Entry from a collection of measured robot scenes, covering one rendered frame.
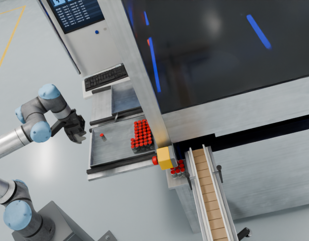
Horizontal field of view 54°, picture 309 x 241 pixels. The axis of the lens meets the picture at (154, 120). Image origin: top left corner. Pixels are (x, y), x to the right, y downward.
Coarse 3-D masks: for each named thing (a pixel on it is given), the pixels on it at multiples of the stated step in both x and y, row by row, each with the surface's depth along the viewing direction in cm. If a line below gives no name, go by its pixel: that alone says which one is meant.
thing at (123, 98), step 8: (128, 80) 192; (112, 88) 194; (120, 88) 194; (128, 88) 192; (112, 96) 188; (120, 96) 189; (128, 96) 187; (136, 96) 185; (112, 104) 183; (120, 104) 184; (128, 104) 182; (136, 104) 180; (112, 112) 178; (120, 112) 176
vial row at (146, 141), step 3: (144, 120) 163; (144, 123) 162; (144, 126) 160; (144, 129) 159; (144, 132) 157; (144, 135) 156; (144, 138) 155; (147, 138) 156; (144, 141) 154; (147, 141) 155; (144, 144) 152; (147, 144) 153; (147, 147) 154
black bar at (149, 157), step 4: (144, 156) 151; (148, 156) 150; (152, 156) 150; (128, 160) 152; (132, 160) 151; (136, 160) 150; (140, 160) 151; (144, 160) 151; (108, 164) 153; (112, 164) 152; (116, 164) 152; (120, 164) 152; (124, 164) 152; (128, 164) 152; (92, 168) 154; (96, 168) 154; (100, 168) 153; (104, 168) 152; (108, 168) 153; (112, 168) 153; (88, 172) 153; (92, 172) 154; (96, 172) 154
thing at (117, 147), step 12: (132, 120) 169; (96, 132) 173; (108, 132) 171; (120, 132) 168; (132, 132) 166; (96, 144) 167; (108, 144) 165; (120, 144) 162; (96, 156) 161; (108, 156) 159; (120, 156) 157; (132, 156) 151
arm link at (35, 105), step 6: (30, 102) 123; (36, 102) 123; (18, 108) 123; (24, 108) 122; (30, 108) 121; (36, 108) 121; (42, 108) 123; (18, 114) 121; (24, 114) 120; (24, 120) 122
